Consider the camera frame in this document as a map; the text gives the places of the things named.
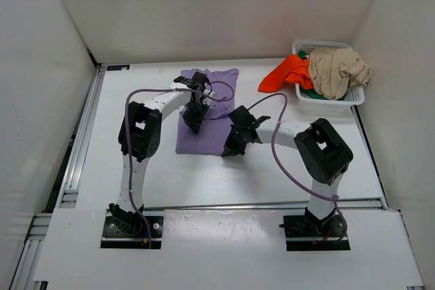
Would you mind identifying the blue label sticker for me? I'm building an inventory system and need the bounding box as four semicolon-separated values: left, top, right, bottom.
106;65;130;71

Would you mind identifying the green t shirt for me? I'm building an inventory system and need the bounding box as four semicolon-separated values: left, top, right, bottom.
297;48;349;100

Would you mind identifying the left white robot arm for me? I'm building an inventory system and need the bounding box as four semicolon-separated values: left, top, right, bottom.
109;71;214;236

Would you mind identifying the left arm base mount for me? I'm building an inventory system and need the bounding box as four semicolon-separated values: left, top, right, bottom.
100;204;164;249

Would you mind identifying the white plastic basket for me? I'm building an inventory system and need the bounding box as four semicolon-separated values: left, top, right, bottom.
292;40;365;110

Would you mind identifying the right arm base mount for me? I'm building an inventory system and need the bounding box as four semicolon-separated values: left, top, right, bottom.
279;215;351;252

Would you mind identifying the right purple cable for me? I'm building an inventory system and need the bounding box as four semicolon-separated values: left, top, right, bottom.
247;92;348;247

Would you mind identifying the aluminium frame rail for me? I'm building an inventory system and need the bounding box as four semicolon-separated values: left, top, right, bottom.
10;62;425;290

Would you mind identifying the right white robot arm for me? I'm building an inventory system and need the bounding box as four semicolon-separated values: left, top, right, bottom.
222;106;353;232

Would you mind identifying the purple t shirt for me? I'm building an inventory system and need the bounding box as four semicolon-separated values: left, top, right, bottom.
175;68;239;156

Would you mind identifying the beige t shirt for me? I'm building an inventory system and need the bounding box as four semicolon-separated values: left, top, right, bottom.
308;48;371;100

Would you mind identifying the orange t shirt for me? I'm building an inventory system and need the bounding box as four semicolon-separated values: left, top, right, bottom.
258;54;314;93

